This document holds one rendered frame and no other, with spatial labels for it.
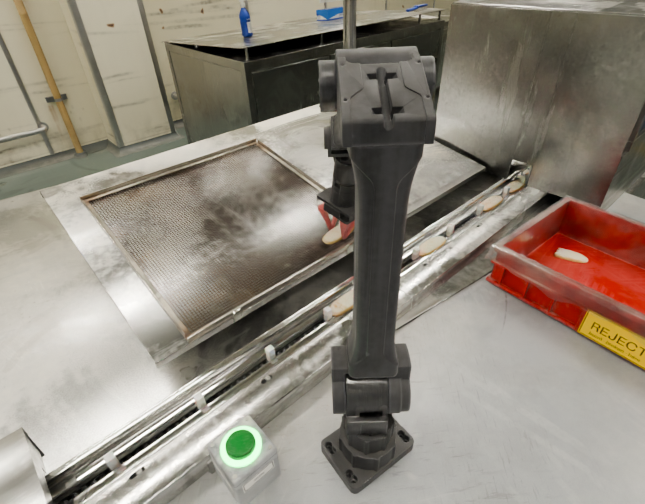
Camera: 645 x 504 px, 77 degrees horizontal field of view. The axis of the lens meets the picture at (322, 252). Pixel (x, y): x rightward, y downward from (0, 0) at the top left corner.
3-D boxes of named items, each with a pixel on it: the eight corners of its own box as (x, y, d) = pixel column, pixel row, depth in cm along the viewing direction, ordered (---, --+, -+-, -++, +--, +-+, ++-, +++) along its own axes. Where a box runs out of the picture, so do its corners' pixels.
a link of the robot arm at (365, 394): (347, 441, 56) (386, 439, 56) (347, 398, 50) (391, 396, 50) (343, 384, 63) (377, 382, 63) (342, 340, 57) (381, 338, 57)
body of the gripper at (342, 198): (334, 190, 93) (338, 162, 88) (369, 211, 89) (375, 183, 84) (315, 201, 90) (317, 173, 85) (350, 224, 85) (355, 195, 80)
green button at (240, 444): (237, 470, 53) (235, 464, 52) (221, 448, 56) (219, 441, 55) (262, 449, 55) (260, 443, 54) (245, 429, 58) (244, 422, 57)
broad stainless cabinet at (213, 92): (264, 213, 277) (241, 48, 216) (191, 167, 340) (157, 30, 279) (433, 136, 378) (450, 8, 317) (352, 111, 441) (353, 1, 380)
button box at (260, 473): (243, 525, 57) (229, 489, 51) (214, 481, 62) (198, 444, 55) (288, 483, 61) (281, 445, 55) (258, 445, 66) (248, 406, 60)
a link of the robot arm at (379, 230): (322, 76, 29) (463, 71, 29) (320, 45, 40) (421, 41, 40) (333, 427, 55) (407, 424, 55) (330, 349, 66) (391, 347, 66)
